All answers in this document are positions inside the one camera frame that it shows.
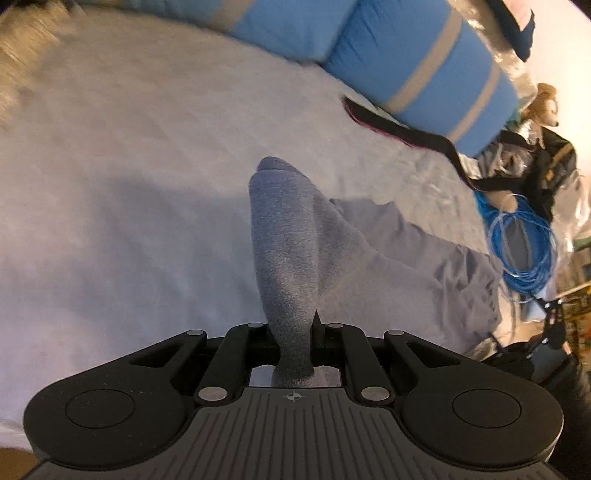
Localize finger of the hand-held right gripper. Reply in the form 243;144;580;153
531;298;568;352

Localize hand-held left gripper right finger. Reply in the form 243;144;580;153
311;311;462;407

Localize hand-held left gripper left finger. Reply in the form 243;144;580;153
129;323;280;407

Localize grey-blue sweatpants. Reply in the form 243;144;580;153
248;156;504;388

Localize brown stuffed toy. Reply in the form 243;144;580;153
489;83;578;222

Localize cream quilted bedspread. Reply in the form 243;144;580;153
0;0;522;448

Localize blue pillow with beige stripes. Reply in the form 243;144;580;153
321;0;520;158
74;0;361;63

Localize blue cable coil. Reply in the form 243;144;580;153
475;191;559;305

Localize black strap with red edge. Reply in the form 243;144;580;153
342;95;522;195

